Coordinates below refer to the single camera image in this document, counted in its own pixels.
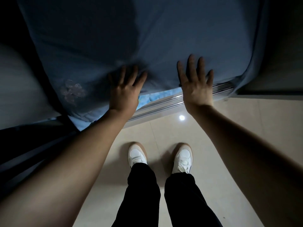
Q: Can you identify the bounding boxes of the white right sneaker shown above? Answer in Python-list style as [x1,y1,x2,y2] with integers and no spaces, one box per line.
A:
[171,143,193,175]

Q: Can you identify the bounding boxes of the person's left forearm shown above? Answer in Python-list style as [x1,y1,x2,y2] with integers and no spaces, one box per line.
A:
[0,108,138,227]

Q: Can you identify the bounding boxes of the silver metal bed rail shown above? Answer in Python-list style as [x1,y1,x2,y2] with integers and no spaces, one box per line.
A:
[124,82,235,128]

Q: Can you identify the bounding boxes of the dark bed frame bars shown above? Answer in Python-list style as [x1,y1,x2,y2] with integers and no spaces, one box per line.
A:
[0,116,80,201]

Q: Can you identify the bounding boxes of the person's right forearm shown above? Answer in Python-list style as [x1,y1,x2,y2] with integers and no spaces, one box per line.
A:
[184,103,303,227]

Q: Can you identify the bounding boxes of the person's left hand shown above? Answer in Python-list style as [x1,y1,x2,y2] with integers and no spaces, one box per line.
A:
[108,66,148,120]

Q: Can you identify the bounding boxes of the grey pillow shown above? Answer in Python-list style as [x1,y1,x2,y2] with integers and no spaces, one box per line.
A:
[0,44,61,130]

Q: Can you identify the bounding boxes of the white sneaker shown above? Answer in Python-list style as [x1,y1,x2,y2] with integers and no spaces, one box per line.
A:
[171,143,193,175]
[128,142,149,169]

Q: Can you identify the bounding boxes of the person's right hand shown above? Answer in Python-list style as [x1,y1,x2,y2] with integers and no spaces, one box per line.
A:
[177,54,214,114]

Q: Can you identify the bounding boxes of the white left sneaker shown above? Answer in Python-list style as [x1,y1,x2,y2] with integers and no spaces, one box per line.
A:
[128,142,149,169]

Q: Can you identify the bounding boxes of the dark blue bed sheet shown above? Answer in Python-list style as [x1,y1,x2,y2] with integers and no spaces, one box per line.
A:
[17,0,270,131]

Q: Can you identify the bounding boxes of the black trousers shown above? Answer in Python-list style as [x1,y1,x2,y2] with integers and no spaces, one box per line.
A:
[111,163,223,227]

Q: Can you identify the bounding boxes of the light blue mattress pad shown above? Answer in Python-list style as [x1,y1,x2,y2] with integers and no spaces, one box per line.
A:
[69,88,183,131]

